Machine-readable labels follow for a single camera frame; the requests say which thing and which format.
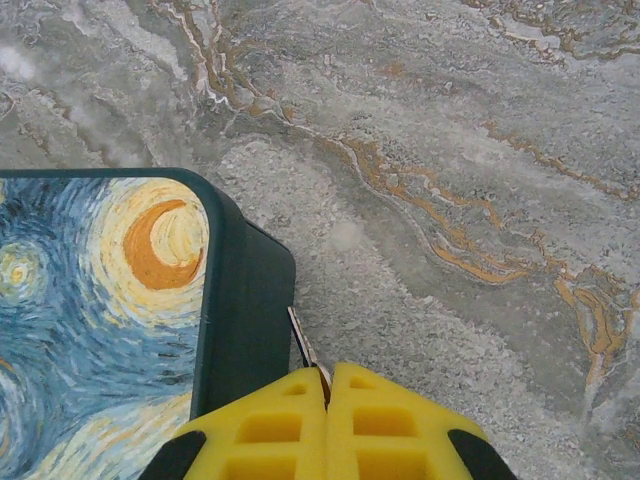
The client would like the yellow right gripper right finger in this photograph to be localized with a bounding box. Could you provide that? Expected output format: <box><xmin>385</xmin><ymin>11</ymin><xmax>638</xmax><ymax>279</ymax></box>
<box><xmin>324</xmin><ymin>361</ymin><xmax>519</xmax><ymax>480</ymax></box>

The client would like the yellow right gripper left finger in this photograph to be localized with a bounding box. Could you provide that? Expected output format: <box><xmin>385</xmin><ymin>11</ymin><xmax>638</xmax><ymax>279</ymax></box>
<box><xmin>139</xmin><ymin>367</ymin><xmax>329</xmax><ymax>480</ymax></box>

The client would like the starry night print box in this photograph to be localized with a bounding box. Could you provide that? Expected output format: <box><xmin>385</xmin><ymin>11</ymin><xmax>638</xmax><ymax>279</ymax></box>
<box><xmin>0</xmin><ymin>167</ymin><xmax>297</xmax><ymax>480</ymax></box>

